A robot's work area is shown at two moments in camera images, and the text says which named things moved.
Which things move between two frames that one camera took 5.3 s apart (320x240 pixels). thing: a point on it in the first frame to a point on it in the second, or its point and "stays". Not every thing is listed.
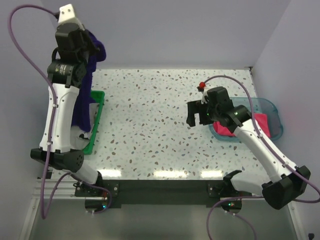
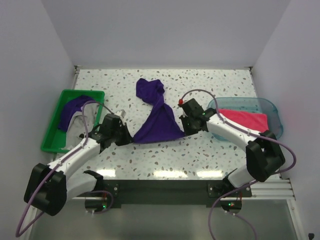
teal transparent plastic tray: x=256 y=105 stays
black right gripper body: x=213 y=112 to x=189 y=126
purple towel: x=81 y=117 to x=162 y=125
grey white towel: x=79 y=138 stays
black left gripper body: x=88 y=48 to x=119 y=136
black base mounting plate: x=154 y=192 stays
